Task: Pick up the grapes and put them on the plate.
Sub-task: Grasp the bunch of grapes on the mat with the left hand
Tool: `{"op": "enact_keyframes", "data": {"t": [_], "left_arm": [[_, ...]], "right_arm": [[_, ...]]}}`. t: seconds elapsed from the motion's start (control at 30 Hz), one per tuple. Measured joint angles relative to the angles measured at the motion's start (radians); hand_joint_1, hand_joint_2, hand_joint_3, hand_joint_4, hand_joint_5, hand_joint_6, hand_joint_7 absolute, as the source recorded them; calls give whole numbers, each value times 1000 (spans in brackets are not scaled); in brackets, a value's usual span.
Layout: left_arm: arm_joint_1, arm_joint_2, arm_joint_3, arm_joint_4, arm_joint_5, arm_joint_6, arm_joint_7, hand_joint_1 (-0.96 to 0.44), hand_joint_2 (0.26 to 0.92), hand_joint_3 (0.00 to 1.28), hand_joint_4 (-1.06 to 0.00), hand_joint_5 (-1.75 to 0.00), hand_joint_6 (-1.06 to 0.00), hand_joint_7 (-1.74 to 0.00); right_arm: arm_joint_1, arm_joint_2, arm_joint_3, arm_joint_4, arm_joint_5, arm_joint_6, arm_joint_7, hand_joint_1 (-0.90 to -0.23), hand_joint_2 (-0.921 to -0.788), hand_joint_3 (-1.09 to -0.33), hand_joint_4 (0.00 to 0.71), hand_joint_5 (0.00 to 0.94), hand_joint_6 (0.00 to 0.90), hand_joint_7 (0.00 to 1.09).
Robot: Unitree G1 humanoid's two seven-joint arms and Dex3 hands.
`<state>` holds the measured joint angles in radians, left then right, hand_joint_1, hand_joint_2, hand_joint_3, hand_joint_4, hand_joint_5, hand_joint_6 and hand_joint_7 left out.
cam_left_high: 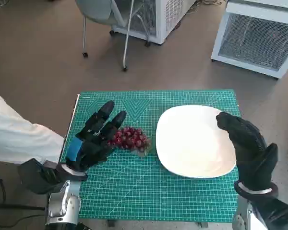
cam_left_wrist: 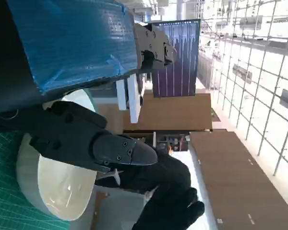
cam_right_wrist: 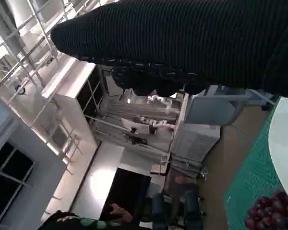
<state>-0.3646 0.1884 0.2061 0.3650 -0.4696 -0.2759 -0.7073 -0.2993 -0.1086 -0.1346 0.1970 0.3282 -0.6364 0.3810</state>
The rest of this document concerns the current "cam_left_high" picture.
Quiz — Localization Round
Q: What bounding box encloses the white square plate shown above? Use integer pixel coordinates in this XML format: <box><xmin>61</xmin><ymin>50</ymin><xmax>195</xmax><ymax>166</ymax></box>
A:
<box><xmin>155</xmin><ymin>104</ymin><xmax>237</xmax><ymax>179</ymax></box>

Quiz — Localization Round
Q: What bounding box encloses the tangle of floor cables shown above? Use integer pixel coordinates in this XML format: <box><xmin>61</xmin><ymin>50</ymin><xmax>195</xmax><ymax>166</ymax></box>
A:
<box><xmin>189</xmin><ymin>0</ymin><xmax>229</xmax><ymax>14</ymax></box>

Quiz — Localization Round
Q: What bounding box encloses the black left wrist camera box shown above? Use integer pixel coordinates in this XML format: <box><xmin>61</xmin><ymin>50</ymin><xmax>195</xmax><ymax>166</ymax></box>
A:
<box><xmin>17</xmin><ymin>157</ymin><xmax>63</xmax><ymax>195</ymax></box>

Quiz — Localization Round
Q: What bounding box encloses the black bar on floor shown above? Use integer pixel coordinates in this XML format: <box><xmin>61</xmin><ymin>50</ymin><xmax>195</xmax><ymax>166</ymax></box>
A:
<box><xmin>0</xmin><ymin>202</ymin><xmax>46</xmax><ymax>212</ymax></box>

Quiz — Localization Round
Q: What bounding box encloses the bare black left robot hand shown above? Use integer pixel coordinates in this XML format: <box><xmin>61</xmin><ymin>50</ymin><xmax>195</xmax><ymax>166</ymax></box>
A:
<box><xmin>66</xmin><ymin>100</ymin><xmax>128</xmax><ymax>172</ymax></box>

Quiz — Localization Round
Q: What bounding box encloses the white cabinet with mesh side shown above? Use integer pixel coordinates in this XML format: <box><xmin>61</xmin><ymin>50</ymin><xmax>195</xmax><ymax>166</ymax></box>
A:
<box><xmin>109</xmin><ymin>0</ymin><xmax>198</xmax><ymax>47</ymax></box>

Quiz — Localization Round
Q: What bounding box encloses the person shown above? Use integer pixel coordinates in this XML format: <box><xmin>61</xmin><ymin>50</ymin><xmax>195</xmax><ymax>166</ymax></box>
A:
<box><xmin>0</xmin><ymin>85</ymin><xmax>64</xmax><ymax>166</ymax></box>

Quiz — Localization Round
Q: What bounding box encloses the grey chair with metal legs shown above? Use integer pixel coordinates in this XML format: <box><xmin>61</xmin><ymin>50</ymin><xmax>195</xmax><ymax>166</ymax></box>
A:
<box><xmin>74</xmin><ymin>0</ymin><xmax>151</xmax><ymax>72</ymax></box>

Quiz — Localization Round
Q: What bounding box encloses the white cabinet with mesh front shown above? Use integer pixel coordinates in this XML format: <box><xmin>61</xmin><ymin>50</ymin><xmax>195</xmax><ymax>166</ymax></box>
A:
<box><xmin>210</xmin><ymin>0</ymin><xmax>288</xmax><ymax>81</ymax></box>

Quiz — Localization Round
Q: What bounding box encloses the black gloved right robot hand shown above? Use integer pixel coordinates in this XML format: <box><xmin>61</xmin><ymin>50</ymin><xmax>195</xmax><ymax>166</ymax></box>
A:
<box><xmin>215</xmin><ymin>111</ymin><xmax>279</xmax><ymax>192</ymax></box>

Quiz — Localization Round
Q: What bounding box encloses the red toy grape bunch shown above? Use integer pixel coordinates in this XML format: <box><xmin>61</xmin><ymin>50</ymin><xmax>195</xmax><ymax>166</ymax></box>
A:
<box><xmin>107</xmin><ymin>126</ymin><xmax>152</xmax><ymax>158</ymax></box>

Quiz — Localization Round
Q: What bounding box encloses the green cutting mat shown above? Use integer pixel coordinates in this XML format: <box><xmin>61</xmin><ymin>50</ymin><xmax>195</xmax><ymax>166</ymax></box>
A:
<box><xmin>46</xmin><ymin>89</ymin><xmax>241</xmax><ymax>222</ymax></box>

